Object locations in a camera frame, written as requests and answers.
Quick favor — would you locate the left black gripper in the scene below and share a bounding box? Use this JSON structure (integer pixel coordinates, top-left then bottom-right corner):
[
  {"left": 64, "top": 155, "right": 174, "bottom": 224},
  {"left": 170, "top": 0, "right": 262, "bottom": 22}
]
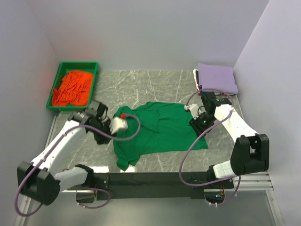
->
[{"left": 90, "top": 118, "right": 118, "bottom": 145}]

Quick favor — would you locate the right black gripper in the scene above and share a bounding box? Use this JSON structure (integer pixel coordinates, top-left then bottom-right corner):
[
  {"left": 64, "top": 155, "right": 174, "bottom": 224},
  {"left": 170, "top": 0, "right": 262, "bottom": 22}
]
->
[{"left": 189, "top": 112, "right": 217, "bottom": 140}]

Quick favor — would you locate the green t-shirt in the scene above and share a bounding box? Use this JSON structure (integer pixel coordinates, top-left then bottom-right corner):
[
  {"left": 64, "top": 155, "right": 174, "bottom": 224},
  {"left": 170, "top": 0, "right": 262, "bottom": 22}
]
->
[{"left": 113, "top": 102, "right": 197, "bottom": 170}]

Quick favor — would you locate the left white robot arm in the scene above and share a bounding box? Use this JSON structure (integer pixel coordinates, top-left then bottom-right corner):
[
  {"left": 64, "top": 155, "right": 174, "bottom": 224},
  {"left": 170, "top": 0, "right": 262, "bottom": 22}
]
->
[{"left": 17, "top": 101, "right": 112, "bottom": 205}]

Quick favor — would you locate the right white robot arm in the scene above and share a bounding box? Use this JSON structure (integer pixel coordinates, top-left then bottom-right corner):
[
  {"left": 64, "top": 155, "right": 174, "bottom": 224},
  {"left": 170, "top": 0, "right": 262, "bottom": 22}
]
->
[{"left": 184, "top": 92, "right": 269, "bottom": 188}]

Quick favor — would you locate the stack of folded shirts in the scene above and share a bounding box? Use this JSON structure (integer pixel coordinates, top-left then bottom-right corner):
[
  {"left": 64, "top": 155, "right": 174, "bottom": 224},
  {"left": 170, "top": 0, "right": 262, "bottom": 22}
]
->
[{"left": 193, "top": 69, "right": 202, "bottom": 96}]

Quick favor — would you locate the orange t-shirt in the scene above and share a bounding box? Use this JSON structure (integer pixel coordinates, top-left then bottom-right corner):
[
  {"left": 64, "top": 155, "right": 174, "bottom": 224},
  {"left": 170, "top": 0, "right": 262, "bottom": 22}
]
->
[{"left": 52, "top": 70, "right": 94, "bottom": 107}]

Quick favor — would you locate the folded purple t-shirt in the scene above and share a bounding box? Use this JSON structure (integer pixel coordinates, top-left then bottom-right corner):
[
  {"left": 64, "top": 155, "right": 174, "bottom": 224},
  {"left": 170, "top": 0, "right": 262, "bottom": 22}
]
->
[{"left": 198, "top": 63, "right": 238, "bottom": 95}]

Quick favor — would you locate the black base beam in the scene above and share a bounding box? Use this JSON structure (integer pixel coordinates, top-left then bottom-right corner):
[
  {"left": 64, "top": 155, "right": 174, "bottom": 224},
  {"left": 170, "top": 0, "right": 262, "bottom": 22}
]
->
[{"left": 91, "top": 172, "right": 234, "bottom": 199}]

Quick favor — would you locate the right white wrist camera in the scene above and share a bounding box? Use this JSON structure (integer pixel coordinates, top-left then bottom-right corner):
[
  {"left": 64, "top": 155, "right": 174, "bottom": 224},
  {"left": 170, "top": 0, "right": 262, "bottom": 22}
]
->
[{"left": 184, "top": 104, "right": 199, "bottom": 120}]

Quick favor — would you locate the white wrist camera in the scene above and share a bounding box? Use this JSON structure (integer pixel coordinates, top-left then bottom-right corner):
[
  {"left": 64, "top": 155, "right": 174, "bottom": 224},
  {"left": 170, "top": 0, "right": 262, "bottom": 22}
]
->
[
  {"left": 184, "top": 104, "right": 199, "bottom": 120},
  {"left": 109, "top": 113, "right": 128, "bottom": 135}
]

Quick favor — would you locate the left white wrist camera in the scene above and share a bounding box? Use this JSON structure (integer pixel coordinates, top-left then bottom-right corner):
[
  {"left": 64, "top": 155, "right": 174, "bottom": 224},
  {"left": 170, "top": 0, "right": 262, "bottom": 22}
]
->
[{"left": 109, "top": 113, "right": 128, "bottom": 135}]

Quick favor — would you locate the aluminium rail frame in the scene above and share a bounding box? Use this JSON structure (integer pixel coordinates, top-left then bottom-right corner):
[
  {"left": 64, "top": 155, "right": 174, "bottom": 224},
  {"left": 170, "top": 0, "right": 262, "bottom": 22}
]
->
[{"left": 14, "top": 113, "right": 283, "bottom": 226}]

